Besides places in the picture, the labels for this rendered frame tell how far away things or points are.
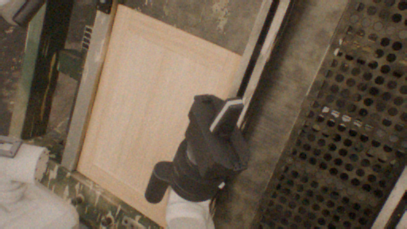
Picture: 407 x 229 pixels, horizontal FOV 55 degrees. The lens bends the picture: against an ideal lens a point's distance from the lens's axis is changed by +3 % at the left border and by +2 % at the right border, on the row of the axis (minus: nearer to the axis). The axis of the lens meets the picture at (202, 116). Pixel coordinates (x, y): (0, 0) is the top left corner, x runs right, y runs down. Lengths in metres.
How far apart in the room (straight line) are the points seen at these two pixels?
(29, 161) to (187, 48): 0.52
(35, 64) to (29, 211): 0.71
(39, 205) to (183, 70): 0.51
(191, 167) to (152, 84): 0.60
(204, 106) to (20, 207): 0.41
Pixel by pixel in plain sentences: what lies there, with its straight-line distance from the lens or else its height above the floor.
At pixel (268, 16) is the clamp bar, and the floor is 1.47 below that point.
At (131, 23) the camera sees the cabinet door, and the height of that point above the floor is 1.33.
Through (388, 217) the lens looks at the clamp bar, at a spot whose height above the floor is 1.23.
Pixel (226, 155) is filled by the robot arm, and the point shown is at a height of 1.57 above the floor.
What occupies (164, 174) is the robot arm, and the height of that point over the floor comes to 1.47.
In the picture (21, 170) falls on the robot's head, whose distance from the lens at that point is 0.74.
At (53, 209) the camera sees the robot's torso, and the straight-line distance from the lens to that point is 0.80.
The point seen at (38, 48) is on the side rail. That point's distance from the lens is 1.39.
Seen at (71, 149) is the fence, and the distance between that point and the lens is 1.35.
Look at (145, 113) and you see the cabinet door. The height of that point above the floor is 1.14.
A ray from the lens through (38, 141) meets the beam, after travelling 1.52.
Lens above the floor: 1.99
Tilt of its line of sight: 49 degrees down
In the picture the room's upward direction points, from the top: straight up
